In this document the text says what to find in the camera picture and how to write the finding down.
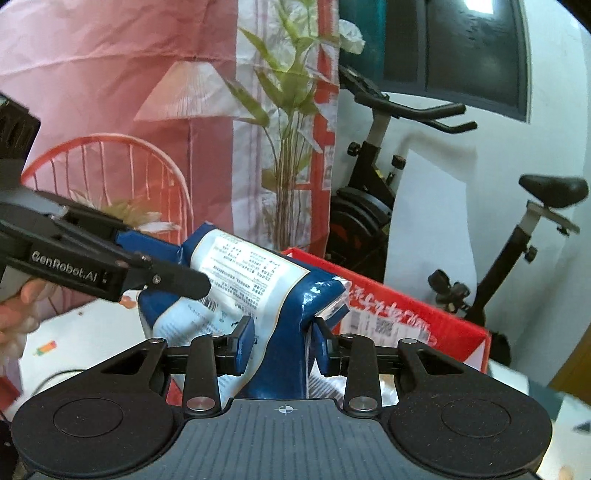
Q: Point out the person's left hand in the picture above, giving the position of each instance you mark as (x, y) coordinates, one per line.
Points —
(18, 318)

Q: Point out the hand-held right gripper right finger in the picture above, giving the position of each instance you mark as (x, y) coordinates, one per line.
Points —
(321, 346)

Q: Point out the dark window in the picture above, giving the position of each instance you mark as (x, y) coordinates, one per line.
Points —
(461, 50)

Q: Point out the printed tablecloth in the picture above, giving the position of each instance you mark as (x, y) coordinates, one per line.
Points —
(92, 332)

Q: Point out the white plastic bag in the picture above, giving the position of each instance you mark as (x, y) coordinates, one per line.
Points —
(352, 37)

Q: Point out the blue snack bag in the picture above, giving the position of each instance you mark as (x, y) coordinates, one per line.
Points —
(277, 323)

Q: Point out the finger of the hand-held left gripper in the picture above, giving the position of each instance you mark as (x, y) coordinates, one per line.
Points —
(97, 221)
(178, 279)

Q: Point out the white board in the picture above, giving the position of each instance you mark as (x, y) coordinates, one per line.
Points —
(429, 207)

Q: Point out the black exercise bike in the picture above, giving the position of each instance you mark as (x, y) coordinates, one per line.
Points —
(364, 184)

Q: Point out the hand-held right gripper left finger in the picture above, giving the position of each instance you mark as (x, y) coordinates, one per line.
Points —
(244, 344)

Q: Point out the red strawberry print box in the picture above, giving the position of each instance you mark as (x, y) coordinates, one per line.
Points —
(415, 318)

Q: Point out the wall poster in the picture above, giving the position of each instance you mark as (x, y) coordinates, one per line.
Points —
(138, 69)

